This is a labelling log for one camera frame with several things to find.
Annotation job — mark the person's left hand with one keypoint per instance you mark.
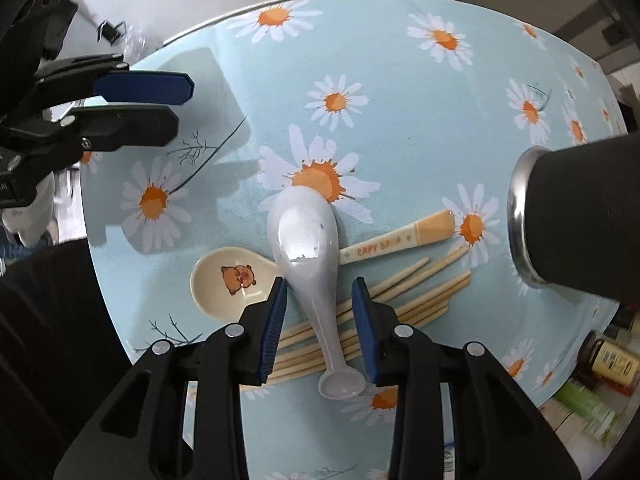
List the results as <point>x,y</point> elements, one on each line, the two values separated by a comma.
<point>30,225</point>

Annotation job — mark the black cup with steel rim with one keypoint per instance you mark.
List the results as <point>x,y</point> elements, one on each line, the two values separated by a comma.
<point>580,210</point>

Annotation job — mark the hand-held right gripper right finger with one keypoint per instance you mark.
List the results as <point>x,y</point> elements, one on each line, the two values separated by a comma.
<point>364,335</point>

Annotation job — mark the pile of wooden chopsticks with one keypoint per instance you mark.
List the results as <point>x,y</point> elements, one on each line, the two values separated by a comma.
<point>430,290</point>

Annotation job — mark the black binder clip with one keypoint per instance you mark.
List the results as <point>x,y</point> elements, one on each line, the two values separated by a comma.
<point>110,31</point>

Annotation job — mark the daisy print tablecloth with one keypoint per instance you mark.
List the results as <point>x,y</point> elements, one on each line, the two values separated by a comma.
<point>400,110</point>

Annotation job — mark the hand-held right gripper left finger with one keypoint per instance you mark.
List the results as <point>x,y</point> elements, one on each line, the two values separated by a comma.
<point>274,330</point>

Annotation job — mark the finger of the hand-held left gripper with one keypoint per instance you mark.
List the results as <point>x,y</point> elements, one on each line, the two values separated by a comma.
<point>145,87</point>
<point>125,127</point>

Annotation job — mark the row of condiment bottles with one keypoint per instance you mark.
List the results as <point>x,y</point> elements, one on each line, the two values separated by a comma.
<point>607,360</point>

